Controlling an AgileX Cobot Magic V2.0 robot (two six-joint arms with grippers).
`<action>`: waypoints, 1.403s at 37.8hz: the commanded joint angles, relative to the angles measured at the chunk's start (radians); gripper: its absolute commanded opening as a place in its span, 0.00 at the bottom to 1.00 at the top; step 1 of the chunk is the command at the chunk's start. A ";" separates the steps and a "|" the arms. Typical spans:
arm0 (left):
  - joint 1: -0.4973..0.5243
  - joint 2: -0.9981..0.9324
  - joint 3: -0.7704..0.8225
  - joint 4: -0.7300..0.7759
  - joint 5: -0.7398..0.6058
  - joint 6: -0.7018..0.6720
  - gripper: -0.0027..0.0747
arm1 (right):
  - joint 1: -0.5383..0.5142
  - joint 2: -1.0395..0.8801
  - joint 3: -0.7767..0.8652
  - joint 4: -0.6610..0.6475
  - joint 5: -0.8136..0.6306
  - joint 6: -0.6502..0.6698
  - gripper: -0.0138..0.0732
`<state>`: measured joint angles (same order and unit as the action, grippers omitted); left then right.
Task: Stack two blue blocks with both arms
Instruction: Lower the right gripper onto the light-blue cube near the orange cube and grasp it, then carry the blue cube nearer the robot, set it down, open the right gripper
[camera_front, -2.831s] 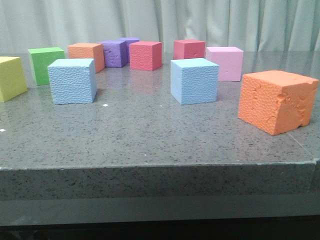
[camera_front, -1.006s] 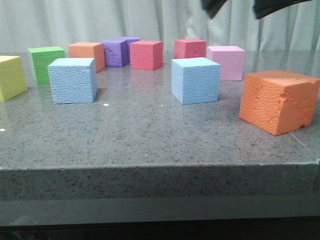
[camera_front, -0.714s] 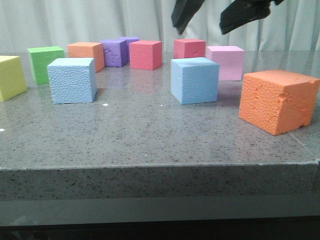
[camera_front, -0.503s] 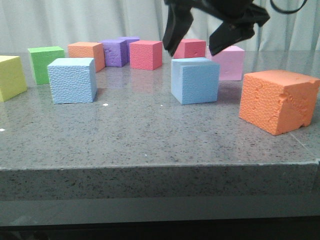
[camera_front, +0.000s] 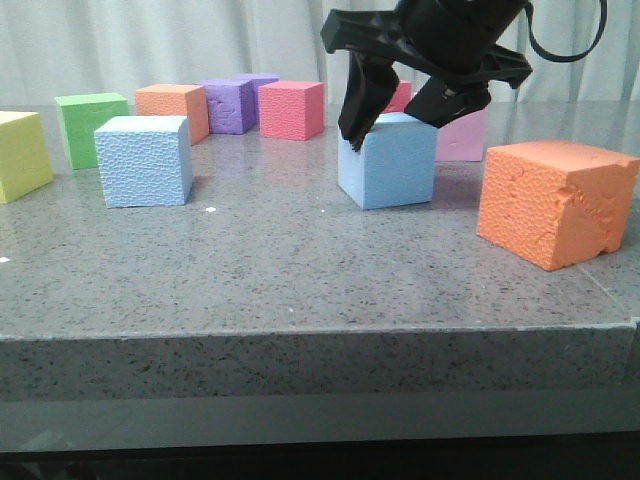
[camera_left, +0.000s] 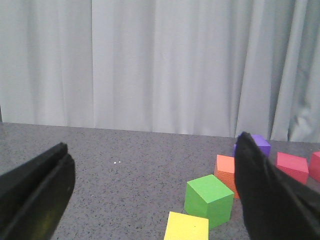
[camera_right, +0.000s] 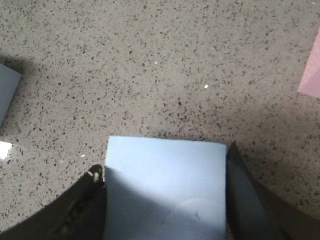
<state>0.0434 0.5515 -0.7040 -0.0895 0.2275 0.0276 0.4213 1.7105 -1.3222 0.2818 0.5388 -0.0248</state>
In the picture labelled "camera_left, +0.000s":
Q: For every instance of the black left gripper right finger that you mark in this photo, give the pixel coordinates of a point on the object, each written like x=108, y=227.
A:
x=275, y=206

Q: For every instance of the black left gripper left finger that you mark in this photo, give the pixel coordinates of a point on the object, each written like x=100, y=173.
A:
x=34, y=195

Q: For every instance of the textured red foam cube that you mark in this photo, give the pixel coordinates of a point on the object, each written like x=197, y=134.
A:
x=294, y=166

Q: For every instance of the smooth red foam cube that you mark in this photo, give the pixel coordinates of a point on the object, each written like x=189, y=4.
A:
x=314, y=166

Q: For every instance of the rear orange foam cube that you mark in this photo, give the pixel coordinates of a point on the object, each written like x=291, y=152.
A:
x=224, y=170

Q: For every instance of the rear purple foam cube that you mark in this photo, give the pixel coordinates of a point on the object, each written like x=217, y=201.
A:
x=261, y=144

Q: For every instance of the green foam cube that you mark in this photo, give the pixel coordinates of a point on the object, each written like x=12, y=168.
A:
x=208, y=197

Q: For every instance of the yellow foam cube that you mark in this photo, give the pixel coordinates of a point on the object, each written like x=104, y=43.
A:
x=186, y=227

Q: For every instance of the white pleated curtain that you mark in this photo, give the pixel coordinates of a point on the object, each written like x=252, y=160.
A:
x=203, y=67

